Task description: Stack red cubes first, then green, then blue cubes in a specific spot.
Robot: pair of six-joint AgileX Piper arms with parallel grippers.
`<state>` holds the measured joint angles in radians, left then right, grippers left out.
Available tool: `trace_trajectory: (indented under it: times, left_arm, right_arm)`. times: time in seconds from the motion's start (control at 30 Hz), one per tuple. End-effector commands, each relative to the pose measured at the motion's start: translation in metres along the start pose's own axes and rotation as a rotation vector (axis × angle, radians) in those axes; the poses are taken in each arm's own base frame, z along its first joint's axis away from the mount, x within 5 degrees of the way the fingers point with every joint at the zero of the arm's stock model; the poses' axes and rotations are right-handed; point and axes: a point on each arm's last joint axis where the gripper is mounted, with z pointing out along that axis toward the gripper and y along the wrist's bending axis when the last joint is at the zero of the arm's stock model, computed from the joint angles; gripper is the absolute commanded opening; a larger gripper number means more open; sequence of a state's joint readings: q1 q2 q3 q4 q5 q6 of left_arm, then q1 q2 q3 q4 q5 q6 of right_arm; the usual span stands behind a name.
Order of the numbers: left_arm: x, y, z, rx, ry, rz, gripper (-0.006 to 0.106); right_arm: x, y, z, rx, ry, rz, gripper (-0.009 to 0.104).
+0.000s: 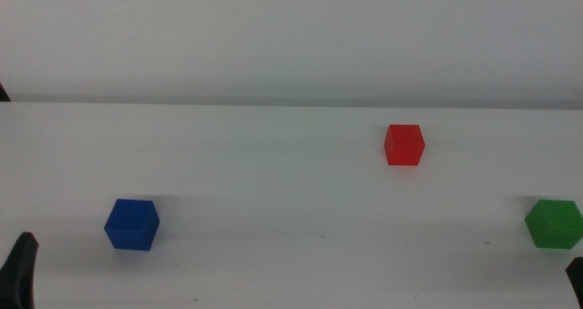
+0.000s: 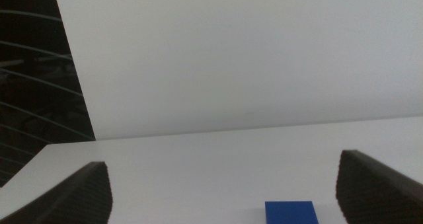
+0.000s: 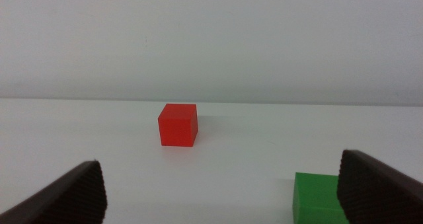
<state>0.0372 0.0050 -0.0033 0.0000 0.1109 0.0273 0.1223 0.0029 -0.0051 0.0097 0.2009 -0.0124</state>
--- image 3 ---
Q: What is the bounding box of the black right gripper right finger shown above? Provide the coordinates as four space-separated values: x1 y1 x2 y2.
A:
336 149 423 224

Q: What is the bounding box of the red cube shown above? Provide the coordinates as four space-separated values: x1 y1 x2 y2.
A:
157 103 199 148

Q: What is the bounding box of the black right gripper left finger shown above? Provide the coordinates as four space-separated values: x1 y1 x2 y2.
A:
0 159 108 224

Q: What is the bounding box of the green cube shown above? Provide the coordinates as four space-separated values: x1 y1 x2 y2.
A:
292 172 350 224

